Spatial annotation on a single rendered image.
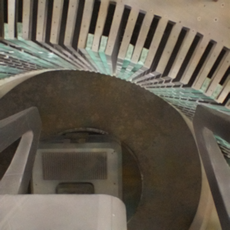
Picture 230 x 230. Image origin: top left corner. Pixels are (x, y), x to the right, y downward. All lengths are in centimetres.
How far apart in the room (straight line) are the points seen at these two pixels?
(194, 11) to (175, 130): 117
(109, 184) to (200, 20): 101
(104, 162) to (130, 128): 36
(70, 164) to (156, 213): 78
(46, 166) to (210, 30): 106
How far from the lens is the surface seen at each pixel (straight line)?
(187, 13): 37
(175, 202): 167
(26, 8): 38
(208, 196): 159
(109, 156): 116
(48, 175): 126
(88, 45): 36
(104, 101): 140
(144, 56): 35
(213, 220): 162
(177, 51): 37
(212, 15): 39
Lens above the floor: 139
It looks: 83 degrees down
